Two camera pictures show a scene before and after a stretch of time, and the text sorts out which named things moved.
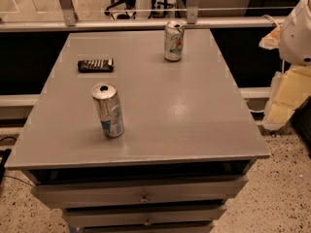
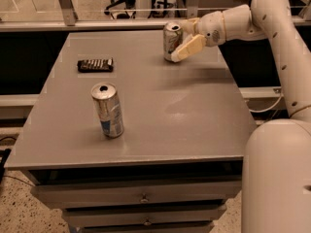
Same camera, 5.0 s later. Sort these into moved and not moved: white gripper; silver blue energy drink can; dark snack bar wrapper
Moved: white gripper
Not moved: silver blue energy drink can; dark snack bar wrapper
